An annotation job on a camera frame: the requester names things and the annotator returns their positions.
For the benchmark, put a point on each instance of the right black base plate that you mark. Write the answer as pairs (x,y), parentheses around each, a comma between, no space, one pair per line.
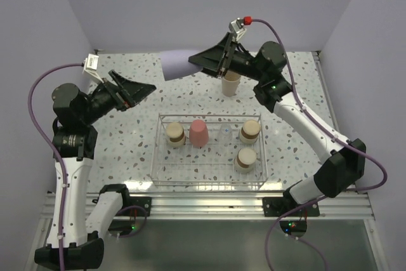
(277,206)

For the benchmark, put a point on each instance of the clear glass cup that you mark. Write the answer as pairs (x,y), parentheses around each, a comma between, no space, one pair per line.
(225,135)

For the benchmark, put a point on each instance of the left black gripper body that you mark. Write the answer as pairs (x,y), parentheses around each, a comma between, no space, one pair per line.
(104,100)

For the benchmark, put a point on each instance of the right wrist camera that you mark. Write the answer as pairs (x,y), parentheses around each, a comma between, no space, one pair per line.
(237,27)

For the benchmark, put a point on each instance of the steel cup back row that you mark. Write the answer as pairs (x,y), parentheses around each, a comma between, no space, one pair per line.
(245,160)

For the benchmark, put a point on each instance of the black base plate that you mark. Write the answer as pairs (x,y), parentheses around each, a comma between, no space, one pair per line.
(277,206)
(140,206)

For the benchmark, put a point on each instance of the cream steel cup brown band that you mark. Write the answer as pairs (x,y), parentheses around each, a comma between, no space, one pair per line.
(249,132)

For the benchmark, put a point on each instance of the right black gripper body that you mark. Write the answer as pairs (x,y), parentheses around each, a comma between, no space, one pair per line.
(238,61)

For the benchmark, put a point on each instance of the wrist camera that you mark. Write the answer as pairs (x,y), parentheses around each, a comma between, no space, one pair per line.
(237,27)
(90,66)

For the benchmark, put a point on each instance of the aluminium mounting rail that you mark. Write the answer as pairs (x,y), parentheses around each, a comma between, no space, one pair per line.
(246,206)

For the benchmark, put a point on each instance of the red plastic cup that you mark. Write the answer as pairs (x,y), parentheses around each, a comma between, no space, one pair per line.
(198,134)

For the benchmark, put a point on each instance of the tall beige cup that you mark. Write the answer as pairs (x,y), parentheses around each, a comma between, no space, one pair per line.
(229,83)

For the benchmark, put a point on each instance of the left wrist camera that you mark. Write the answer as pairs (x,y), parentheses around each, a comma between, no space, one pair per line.
(90,66)

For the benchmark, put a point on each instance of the purple plastic cup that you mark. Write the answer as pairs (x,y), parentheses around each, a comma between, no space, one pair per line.
(175,64)

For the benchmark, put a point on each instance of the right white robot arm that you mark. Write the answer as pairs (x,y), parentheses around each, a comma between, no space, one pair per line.
(342,160)

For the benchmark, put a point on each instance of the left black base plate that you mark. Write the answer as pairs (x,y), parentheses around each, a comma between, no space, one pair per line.
(140,206)

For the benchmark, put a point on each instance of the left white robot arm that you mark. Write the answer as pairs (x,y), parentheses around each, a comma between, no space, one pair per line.
(76,240)

